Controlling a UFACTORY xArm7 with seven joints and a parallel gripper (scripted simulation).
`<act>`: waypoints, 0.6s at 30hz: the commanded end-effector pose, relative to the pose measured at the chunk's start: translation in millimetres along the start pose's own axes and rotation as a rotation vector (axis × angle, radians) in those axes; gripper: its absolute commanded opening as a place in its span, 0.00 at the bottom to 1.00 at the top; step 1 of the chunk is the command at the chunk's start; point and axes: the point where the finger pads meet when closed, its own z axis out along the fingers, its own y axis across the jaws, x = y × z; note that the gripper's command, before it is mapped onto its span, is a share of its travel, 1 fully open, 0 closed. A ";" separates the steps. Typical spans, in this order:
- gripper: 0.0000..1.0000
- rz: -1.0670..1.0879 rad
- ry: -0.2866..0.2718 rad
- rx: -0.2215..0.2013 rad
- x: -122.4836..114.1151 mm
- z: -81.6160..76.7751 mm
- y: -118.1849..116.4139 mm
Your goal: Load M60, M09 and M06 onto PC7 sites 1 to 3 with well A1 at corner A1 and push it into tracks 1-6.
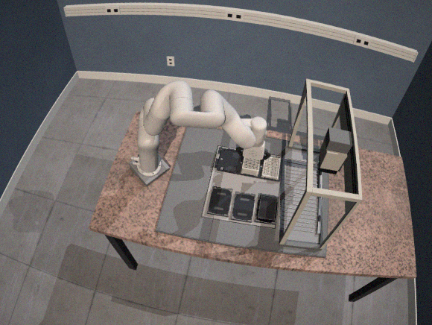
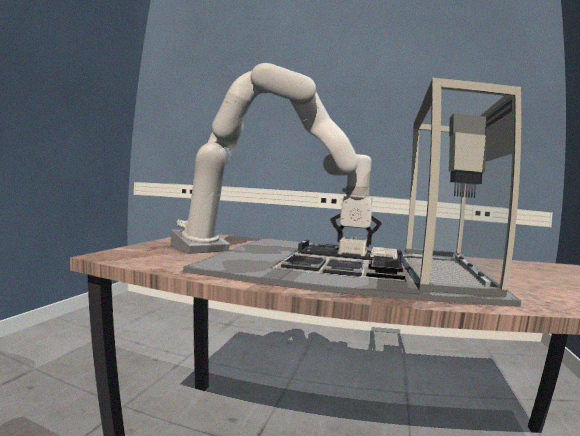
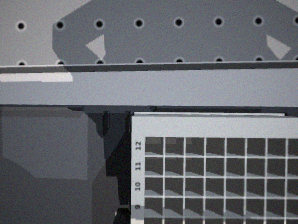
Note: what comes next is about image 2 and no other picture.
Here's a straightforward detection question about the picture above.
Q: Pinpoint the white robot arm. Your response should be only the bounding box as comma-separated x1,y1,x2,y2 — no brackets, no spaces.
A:
177,63,371,243

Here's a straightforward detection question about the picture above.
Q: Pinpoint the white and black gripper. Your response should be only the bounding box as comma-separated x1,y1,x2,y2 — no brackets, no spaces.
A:
330,195,382,247

